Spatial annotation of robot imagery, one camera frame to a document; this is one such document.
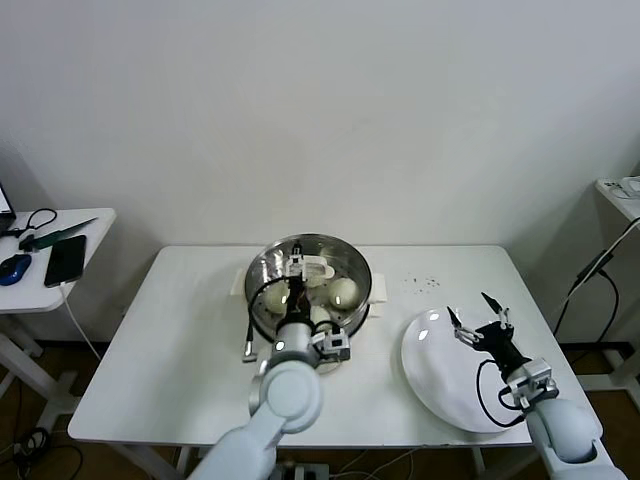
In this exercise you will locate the white power strip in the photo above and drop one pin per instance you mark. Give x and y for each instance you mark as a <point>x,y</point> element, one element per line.
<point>310,472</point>

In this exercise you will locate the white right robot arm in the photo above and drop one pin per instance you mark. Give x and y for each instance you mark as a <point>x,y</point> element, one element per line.
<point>565,430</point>

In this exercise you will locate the blue computer mouse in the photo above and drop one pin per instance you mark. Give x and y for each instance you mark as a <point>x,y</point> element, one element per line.
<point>14,269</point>

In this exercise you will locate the stainless steel steamer basket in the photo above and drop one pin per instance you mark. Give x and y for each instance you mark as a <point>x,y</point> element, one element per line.
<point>381,289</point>

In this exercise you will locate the green flat strip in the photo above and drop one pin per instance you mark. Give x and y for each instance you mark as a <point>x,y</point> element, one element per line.
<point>55,237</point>

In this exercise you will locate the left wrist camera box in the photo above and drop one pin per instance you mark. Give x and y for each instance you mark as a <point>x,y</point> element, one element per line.
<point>334,344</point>

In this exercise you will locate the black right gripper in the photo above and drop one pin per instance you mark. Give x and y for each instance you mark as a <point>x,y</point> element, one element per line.
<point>500,340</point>

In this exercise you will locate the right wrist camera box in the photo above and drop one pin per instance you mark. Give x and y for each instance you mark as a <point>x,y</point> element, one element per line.
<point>537,372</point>

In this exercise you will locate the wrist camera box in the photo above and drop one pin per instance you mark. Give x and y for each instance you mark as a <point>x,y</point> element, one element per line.
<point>537,372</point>
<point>334,344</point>

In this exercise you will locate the white round plate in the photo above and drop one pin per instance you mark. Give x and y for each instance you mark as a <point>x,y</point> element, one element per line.
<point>430,370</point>

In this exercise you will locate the white shelf table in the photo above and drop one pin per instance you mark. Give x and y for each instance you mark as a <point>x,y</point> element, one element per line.
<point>627,212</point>

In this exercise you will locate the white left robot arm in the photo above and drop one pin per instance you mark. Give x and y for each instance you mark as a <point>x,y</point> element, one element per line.
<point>290,395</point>

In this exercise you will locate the white side table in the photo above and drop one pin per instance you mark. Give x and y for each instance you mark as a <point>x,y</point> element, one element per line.
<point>30,300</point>

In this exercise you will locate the white device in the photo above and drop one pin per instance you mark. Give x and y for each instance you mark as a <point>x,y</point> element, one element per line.
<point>622,187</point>

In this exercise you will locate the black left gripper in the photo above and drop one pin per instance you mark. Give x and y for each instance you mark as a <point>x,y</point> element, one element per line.
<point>296,300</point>

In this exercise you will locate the white steamed baozi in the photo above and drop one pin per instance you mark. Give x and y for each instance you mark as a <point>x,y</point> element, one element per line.
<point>316,283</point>
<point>342,292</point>
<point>321,316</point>
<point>274,300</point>

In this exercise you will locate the black smartphone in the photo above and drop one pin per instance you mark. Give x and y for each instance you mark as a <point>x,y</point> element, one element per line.
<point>65,261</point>

